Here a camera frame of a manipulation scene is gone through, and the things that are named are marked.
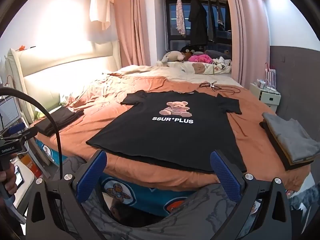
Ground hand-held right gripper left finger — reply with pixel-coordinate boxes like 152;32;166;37
25;150;108;240

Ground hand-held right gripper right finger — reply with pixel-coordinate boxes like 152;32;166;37
210;149;293;240

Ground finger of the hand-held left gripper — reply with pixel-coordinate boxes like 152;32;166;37
0;123;28;137
15;129;38;144

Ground black bear-print T-shirt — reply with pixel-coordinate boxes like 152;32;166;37
86;90;248;173

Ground folded black clothes pile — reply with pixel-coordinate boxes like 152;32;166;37
34;106;85;137

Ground hanging dark clothes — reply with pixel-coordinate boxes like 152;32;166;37
207;0;232;42

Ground person's left hand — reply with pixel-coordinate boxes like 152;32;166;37
0;164;19;198

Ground orange box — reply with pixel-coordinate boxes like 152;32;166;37
19;154;42;178

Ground phone with lit screen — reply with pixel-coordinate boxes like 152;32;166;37
14;165;26;188

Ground orange blanket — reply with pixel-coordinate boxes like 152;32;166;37
35;74;312;193

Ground person's grey patterned pants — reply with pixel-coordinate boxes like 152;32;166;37
82;180;253;240

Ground cream padded headboard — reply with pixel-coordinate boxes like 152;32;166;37
6;40;120;123

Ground folded grey garment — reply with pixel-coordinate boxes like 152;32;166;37
262;112;320;162

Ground grey fluffy rug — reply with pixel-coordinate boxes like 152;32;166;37
287;192;320;212

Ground pink plush toy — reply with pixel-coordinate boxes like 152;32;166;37
188;54;213;64

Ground beige plush toy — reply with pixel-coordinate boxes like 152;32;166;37
161;51;186;67

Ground brown plush toy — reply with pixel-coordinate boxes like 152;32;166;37
180;45;202;57

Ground pink curtain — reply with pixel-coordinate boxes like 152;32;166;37
112;0;156;67
222;0;272;88

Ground hanging white shirt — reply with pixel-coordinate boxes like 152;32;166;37
89;0;111;31

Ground hanging black coat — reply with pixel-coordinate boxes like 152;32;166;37
188;0;208;46

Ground hanging floral garment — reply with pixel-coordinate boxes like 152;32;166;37
176;0;187;37

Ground dark window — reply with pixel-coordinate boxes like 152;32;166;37
164;0;233;53

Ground black cord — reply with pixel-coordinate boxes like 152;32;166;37
199;81;241;96

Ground white wire rack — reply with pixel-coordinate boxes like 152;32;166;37
264;63;278;93

